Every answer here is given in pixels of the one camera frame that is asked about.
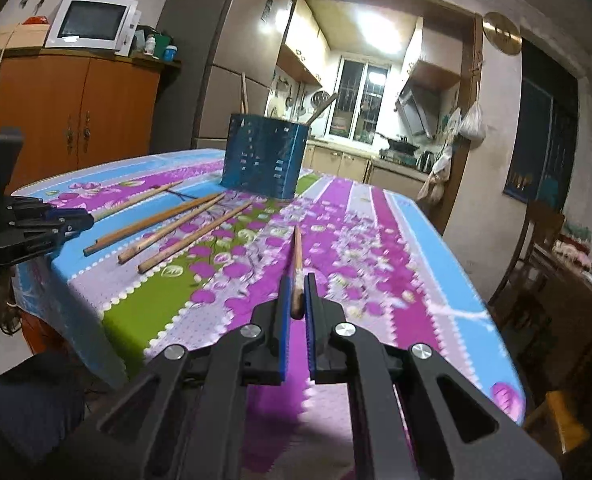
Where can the wooden chair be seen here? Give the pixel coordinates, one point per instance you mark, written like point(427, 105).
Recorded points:
point(531, 260)

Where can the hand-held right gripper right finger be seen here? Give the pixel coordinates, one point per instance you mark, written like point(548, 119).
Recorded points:
point(68, 216)

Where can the kitchen base cabinets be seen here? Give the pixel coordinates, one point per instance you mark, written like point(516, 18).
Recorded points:
point(346, 162)

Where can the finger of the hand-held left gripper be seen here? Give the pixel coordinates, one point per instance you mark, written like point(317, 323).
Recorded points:
point(285, 330)
point(313, 330)

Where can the red packet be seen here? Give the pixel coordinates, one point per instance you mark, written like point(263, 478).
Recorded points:
point(33, 20)

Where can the wooden dining table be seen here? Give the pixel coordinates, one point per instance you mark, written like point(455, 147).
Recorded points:
point(576, 310)

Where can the hanging cloth bag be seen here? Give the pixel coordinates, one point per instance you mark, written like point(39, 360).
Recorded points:
point(433, 182)

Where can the black wok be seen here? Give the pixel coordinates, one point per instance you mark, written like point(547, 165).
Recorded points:
point(398, 145)

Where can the white plastic bag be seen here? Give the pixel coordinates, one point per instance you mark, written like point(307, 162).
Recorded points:
point(472, 125)

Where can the gold wall clock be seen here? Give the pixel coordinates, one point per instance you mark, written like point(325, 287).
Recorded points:
point(501, 32)

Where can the cardboard box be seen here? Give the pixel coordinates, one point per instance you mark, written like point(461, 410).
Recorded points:
point(16, 37)

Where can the metal range hood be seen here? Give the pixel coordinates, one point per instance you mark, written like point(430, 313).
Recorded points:
point(416, 112)

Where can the round metal strainer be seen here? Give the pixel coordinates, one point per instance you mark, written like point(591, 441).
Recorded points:
point(320, 97)

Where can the wooden stool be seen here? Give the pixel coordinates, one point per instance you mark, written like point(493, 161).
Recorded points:
point(558, 425)

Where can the kitchen ceiling light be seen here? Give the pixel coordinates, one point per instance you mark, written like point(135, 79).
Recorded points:
point(381, 30)

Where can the blue metal utensil holder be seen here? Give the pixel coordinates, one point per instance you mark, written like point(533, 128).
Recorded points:
point(266, 157)

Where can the dark window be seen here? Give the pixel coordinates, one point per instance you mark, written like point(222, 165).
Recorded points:
point(541, 130)

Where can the green box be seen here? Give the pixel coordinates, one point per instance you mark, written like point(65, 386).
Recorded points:
point(162, 40)

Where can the white bottle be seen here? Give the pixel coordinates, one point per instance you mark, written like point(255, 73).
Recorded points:
point(150, 46)

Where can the white microwave oven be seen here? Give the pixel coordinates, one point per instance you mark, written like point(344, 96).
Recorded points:
point(93, 22)

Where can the orange wooden cabinet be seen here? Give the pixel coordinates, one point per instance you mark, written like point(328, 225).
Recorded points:
point(51, 110)

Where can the floral striped tablecloth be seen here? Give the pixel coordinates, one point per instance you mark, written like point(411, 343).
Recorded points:
point(376, 260)

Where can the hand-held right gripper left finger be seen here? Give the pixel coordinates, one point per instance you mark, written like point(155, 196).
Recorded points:
point(31, 245)

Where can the grey refrigerator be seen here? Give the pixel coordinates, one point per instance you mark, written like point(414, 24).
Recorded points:
point(216, 50)

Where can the wooden chopstick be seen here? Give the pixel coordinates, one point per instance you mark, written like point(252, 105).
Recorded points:
point(297, 270)
point(171, 230)
point(322, 108)
point(136, 200)
point(244, 95)
point(153, 223)
point(196, 236)

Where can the barred kitchen window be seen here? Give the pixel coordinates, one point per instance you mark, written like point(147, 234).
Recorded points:
point(358, 100)

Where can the metal kettle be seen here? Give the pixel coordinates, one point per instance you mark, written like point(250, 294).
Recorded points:
point(425, 161)

